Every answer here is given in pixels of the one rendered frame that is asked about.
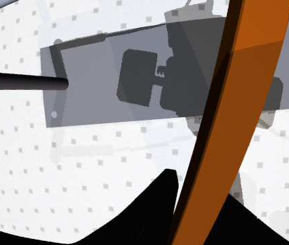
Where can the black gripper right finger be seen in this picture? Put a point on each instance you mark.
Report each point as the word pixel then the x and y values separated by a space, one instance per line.
pixel 236 225

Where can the grey hoop with orange handle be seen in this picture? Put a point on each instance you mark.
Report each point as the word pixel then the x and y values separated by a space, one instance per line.
pixel 251 45

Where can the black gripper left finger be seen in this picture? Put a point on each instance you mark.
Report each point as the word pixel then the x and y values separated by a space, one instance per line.
pixel 146 221

